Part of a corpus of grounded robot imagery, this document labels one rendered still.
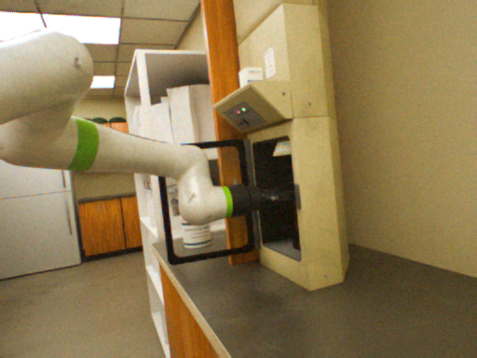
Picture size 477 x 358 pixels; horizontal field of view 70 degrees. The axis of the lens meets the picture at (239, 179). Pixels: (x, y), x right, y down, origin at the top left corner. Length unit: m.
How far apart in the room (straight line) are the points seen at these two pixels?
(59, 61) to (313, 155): 0.64
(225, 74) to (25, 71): 0.83
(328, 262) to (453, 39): 0.69
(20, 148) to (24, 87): 0.21
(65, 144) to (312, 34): 0.68
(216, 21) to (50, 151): 0.80
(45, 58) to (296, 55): 0.61
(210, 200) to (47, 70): 0.51
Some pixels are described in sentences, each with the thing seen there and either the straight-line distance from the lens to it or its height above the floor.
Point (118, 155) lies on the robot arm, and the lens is 0.81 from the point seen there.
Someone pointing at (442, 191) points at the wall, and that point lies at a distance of 1.17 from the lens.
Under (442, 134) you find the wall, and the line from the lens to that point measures 1.15.
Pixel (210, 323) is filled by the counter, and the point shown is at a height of 0.94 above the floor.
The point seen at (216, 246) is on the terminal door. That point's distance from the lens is 1.19.
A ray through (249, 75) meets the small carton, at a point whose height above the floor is 1.55.
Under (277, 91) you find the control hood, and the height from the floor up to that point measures 1.48.
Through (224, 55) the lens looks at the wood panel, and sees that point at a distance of 1.30.
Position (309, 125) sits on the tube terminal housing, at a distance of 0.95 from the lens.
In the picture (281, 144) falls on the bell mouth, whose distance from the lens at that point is 1.04.
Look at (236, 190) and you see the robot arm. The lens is 0.96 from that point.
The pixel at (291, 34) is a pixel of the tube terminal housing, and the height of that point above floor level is 1.63.
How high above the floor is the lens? 1.31
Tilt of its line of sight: 3 degrees down
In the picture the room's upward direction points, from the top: 6 degrees counter-clockwise
